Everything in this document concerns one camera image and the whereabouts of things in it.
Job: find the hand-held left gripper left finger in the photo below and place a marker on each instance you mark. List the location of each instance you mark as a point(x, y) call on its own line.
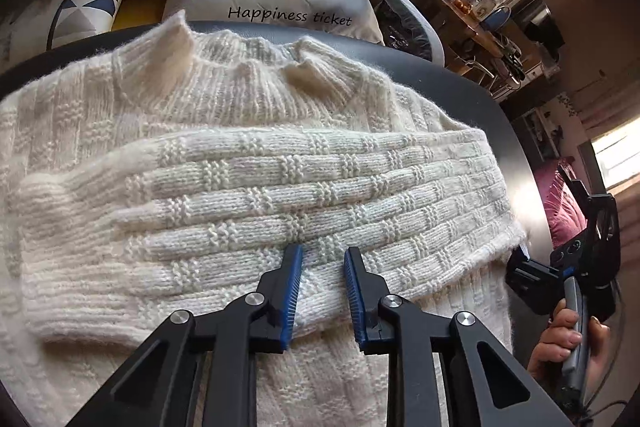
point(292, 292)

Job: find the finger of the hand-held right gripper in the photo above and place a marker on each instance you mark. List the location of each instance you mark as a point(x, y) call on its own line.
point(522, 252)
point(575, 187)

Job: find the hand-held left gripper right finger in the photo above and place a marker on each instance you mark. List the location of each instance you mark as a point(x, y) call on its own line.
point(355, 297)

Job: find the cream knit sweater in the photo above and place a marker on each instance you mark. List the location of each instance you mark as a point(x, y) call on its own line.
point(250, 187)

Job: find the folding chair with clothes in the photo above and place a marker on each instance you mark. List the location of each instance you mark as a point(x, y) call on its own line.
point(492, 62)

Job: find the person's right hand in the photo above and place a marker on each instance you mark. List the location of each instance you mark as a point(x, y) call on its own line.
point(552, 347)

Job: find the dark framed window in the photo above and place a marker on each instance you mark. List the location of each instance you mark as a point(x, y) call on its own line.
point(617, 154)

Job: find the white low shelf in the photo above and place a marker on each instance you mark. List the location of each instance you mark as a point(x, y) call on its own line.
point(535, 134)

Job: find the white flower sticker board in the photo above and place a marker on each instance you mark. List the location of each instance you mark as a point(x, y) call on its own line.
point(560, 107)

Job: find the black television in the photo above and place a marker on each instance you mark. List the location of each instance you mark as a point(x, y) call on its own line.
point(540, 27)

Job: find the blue chair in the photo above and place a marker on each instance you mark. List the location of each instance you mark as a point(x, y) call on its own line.
point(496, 18)

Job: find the wooden side table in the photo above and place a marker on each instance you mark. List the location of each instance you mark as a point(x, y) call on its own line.
point(450, 22)

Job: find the triangle pattern pillow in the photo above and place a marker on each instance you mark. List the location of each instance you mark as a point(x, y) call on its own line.
point(85, 7)

